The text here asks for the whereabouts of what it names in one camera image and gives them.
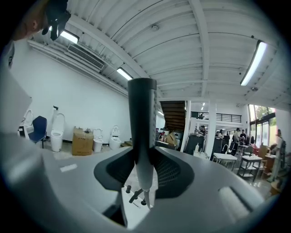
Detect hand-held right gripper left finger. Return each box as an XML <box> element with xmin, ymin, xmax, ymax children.
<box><xmin>0</xmin><ymin>132</ymin><xmax>135</xmax><ymax>233</ymax></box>

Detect open cardboard box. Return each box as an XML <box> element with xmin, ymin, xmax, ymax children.
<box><xmin>166</xmin><ymin>131</ymin><xmax>179</xmax><ymax>146</ymax></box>

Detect black head-worn camera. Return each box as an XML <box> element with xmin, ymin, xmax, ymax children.
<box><xmin>42</xmin><ymin>0</ymin><xmax>71</xmax><ymax>41</ymax></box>

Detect black balcony railing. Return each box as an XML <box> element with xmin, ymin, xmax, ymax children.
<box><xmin>191</xmin><ymin>111</ymin><xmax>242</xmax><ymax>123</ymax></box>

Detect long wooden table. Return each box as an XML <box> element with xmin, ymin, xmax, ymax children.
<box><xmin>270</xmin><ymin>182</ymin><xmax>282</xmax><ymax>196</ymax></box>

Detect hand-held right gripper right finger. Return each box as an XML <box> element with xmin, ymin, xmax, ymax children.
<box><xmin>128</xmin><ymin>147</ymin><xmax>266</xmax><ymax>233</ymax></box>

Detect person's head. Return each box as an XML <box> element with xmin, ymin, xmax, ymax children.
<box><xmin>12</xmin><ymin>0</ymin><xmax>50</xmax><ymax>41</ymax></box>

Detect dark wooden staircase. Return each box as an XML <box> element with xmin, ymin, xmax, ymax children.
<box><xmin>160</xmin><ymin>101</ymin><xmax>186</xmax><ymax>132</ymax></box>

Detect black cabinet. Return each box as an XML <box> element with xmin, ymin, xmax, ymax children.
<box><xmin>184</xmin><ymin>133</ymin><xmax>205</xmax><ymax>155</ymax></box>
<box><xmin>211</xmin><ymin>136</ymin><xmax>225</xmax><ymax>160</ymax></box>

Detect white table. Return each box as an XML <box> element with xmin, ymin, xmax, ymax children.
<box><xmin>212</xmin><ymin>152</ymin><xmax>238</xmax><ymax>171</ymax></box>

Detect person's white shirt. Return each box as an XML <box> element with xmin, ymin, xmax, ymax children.
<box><xmin>0</xmin><ymin>40</ymin><xmax>32</xmax><ymax>137</ymax></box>

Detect black curved faucet spout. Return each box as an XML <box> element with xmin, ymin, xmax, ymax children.
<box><xmin>129</xmin><ymin>190</ymin><xmax>143</xmax><ymax>204</ymax></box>

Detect brown cardboard box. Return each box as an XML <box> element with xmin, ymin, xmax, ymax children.
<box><xmin>72</xmin><ymin>126</ymin><xmax>95</xmax><ymax>157</ymax></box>

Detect dark side table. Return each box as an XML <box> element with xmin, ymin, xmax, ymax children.
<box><xmin>237</xmin><ymin>156</ymin><xmax>263</xmax><ymax>182</ymax></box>

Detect ceiling air conditioner vent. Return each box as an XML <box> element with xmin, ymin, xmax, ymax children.
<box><xmin>65</xmin><ymin>43</ymin><xmax>105</xmax><ymax>73</ymax></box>

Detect blue chair with black legs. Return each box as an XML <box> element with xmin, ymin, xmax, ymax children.
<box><xmin>28</xmin><ymin>115</ymin><xmax>48</xmax><ymax>149</ymax></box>

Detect white bathtub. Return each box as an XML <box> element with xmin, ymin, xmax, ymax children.
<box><xmin>120</xmin><ymin>174</ymin><xmax>158</xmax><ymax>229</ymax></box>

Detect long ceiling light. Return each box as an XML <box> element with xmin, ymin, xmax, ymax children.
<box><xmin>240</xmin><ymin>40</ymin><xmax>267</xmax><ymax>86</ymax></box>
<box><xmin>59</xmin><ymin>30</ymin><xmax>79</xmax><ymax>44</ymax></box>
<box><xmin>117</xmin><ymin>67</ymin><xmax>134</xmax><ymax>81</ymax></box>

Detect glass entrance doors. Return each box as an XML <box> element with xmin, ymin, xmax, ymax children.
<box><xmin>249</xmin><ymin>104</ymin><xmax>277</xmax><ymax>146</ymax></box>

